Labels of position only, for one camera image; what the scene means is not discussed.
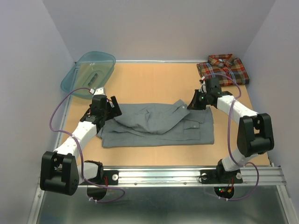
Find grey long sleeve shirt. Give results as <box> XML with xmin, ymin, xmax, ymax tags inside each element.
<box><xmin>97</xmin><ymin>99</ymin><xmax>214</xmax><ymax>148</ymax></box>

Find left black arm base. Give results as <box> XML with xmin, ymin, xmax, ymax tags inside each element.
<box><xmin>89</xmin><ymin>169</ymin><xmax>119</xmax><ymax>186</ymax></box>

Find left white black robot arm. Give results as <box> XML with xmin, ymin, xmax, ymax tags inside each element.
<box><xmin>40</xmin><ymin>94</ymin><xmax>122</xmax><ymax>196</ymax></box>

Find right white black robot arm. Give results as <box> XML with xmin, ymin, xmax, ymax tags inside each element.
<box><xmin>188</xmin><ymin>77</ymin><xmax>274</xmax><ymax>182</ymax></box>

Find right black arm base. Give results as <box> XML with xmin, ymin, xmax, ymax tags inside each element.
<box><xmin>199</xmin><ymin>160</ymin><xmax>243</xmax><ymax>184</ymax></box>

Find folded plaid flannel shirt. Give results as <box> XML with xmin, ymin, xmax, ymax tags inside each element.
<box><xmin>197</xmin><ymin>54</ymin><xmax>250</xmax><ymax>86</ymax></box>

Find teal transparent plastic bin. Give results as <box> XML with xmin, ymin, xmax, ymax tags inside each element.
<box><xmin>60</xmin><ymin>51</ymin><xmax>116</xmax><ymax>99</ymax></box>

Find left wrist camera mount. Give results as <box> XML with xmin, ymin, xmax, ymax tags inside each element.
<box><xmin>89</xmin><ymin>87</ymin><xmax>106</xmax><ymax>96</ymax></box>

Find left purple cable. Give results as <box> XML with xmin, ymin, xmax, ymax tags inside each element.
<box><xmin>50</xmin><ymin>87</ymin><xmax>126</xmax><ymax>203</ymax></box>

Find aluminium rail frame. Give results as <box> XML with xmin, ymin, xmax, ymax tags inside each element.
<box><xmin>28</xmin><ymin>61</ymin><xmax>299</xmax><ymax>224</ymax></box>

